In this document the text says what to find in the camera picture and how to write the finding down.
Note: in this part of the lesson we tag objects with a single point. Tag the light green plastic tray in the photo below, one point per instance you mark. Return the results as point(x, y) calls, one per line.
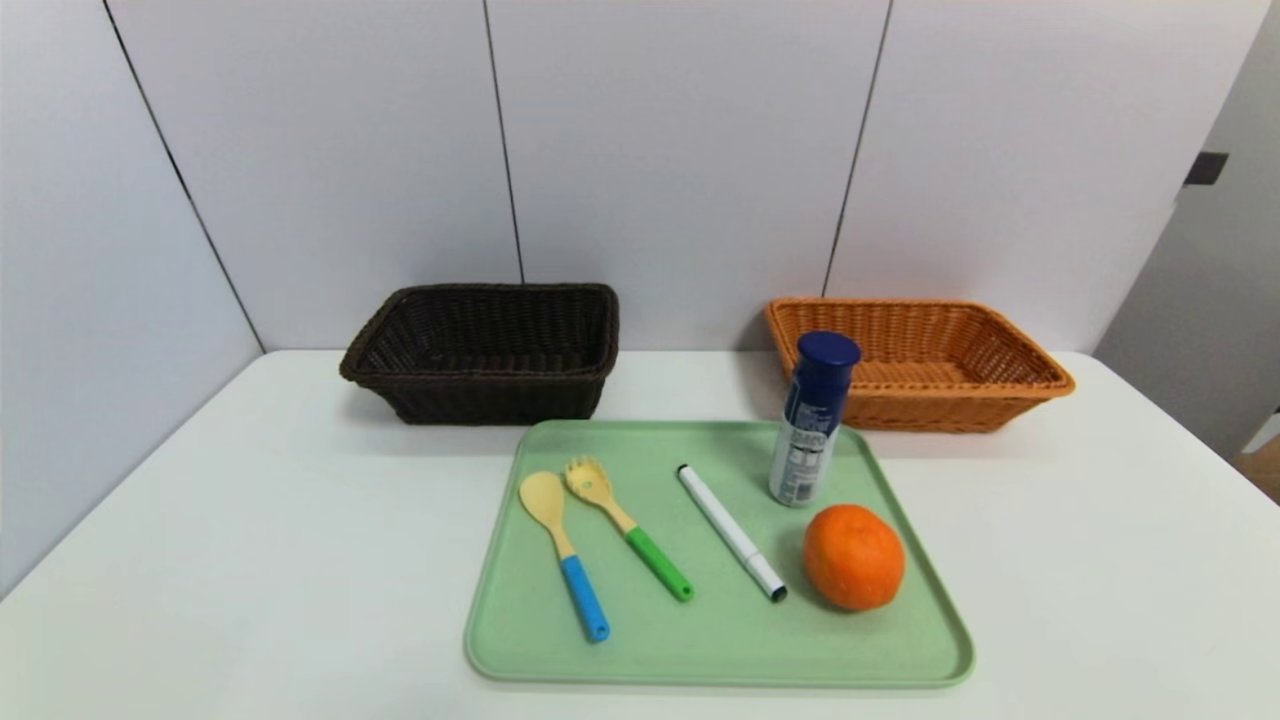
point(720, 640)

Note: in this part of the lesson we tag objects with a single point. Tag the white marker pen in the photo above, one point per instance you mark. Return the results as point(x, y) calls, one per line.
point(730, 532)

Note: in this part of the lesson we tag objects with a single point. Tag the dark brown wicker basket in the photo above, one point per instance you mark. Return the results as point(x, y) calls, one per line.
point(480, 400)

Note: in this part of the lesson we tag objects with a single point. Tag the blue capped spray can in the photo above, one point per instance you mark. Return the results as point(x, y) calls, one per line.
point(810, 440)

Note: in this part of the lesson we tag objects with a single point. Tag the orange fruit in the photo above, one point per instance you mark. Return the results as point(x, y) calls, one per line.
point(855, 558)

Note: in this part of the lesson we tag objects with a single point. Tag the orange wicker basket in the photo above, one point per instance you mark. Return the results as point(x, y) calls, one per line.
point(930, 410)

